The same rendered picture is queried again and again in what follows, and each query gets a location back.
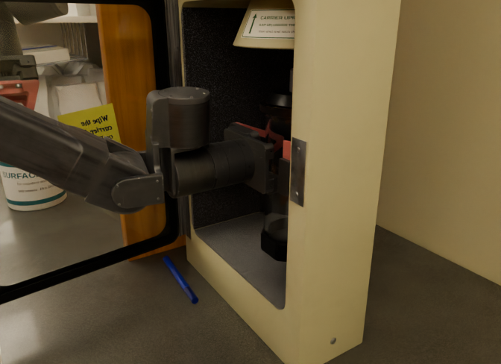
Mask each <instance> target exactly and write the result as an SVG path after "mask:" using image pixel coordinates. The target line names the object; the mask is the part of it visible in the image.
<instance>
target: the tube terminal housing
mask: <svg viewBox="0 0 501 364"><path fill-rule="evenodd" d="M250 1H251V0H178V7H179V21H180V48H181V62H182V76H183V87H184V86H185V81H184V67H183V39H182V25H181V12H182V8H183V7H209V8H248V5H249V4H250ZM292 1H293V3H294V9H295V24H294V68H293V90H292V133H291V155H290V178H289V221H288V243H287V265H286V304H285V307H284V309H282V310H278V309H277V308H276V307H275V306H274V305H273V304H271V303H270V302H269V301H268V300H267V299H266V298H265V297H264V296H263V295H261V294H260V293H259V292H258V291H257V290H256V289H255V288H253V287H252V286H251V285H250V284H249V283H248V282H247V281H246V280H245V279H244V278H243V277H242V276H241V275H240V274H239V273H238V272H236V271H235V270H234V269H233V268H232V267H231V266H230V265H229V264H228V263H226V262H225V261H224V260H223V259H222V258H221V257H220V256H218V255H217V254H216V253H215V252H214V250H212V249H211V248H210V247H209V246H208V245H207V244H206V243H205V242H204V241H203V240H202V239H200V238H199V237H198V236H197V235H196V233H195V230H194V228H193V226H192V208H191V195H189V212H190V226H191V239H190V238H189V237H188V236H187V235H186V256H187V260H188V261H189V262H190V263H191V264H192V265H193V267H194V268H195V269H196V270H197V271H198V272H199V273H200V274H201V275H202V276H203V277H204V278H205V280H206V281H207V282H208V283H209V284H210V285H211V286H212V287H213V288H214V289H215V290H216V291H217V293H218V294H219V295H220V296H221V297H222V298H223V299H224V300H225V301H226V302H227V303H228V304H229V305H230V306H231V307H232V308H233V309H234V310H235V311H236V312H237V313H238V314H239V315H240V317H241V318H242V319H243V320H244V321H245V322H246V323H247V324H248V325H249V326H250V327H251V328H252V330H253V331H254V332H255V333H256V334H257V335H258V336H259V337H260V338H261V339H262V340H263V342H264V343H265V344H266V345H267V346H268V347H269V348H270V349H271V350H272V351H273V352H274V353H275V354H276V355H277V356H278V357H279V358H280V359H281V360H282V361H283V362H284V363H285V364H324V363H326V362H328V361H330V360H331V359H333V358H335V357H337V356H338V355H340V354H343V353H344V352H346V351H348V350H350V349H351V348H354V347H355V346H357V345H359V344H361V343H362V338H363V331H364V324H365V311H366V305H367V298H368V285H369V278H370V272H371V259H372V252H373V245H374V233H375V226H376V213H377V206H378V200H379V187H380V180H381V173H382V161H383V154H384V147H385V134H386V128H387V121H388V108H389V101H390V94H391V82H392V75H393V68H394V56H395V48H396V41H397V29H398V22H399V15H400V3H401V0H292ZM292 137H295V138H298V139H301V140H303V141H306V168H305V184H304V200H303V207H301V206H300V205H298V204H296V203H294V202H293V201H290V183H291V161H292Z"/></svg>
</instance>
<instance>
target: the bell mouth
mask: <svg viewBox="0 0 501 364"><path fill-rule="evenodd" d="M294 24H295V9H294V3H293V1H292V0H250V4H249V5H248V8H247V11H246V13H245V16H244V18H243V20H242V23H241V25H240V28H239V31H238V33H237V35H236V38H235V40H234V42H233V45H234V46H237V47H242V48H266V49H294Z"/></svg>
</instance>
